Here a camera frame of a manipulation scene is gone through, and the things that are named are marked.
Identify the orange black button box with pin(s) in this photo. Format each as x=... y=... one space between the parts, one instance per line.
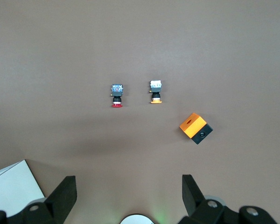
x=192 y=126

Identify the white drawer cabinet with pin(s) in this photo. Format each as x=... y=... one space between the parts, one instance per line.
x=11 y=186

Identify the brown table mat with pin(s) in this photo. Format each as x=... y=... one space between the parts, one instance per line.
x=60 y=58

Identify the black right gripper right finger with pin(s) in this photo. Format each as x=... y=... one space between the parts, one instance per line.
x=196 y=205

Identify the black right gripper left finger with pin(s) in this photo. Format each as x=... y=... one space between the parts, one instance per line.
x=60 y=200

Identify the red push button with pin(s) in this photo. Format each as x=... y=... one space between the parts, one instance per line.
x=116 y=92

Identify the yellow push button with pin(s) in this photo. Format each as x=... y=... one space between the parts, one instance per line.
x=156 y=89

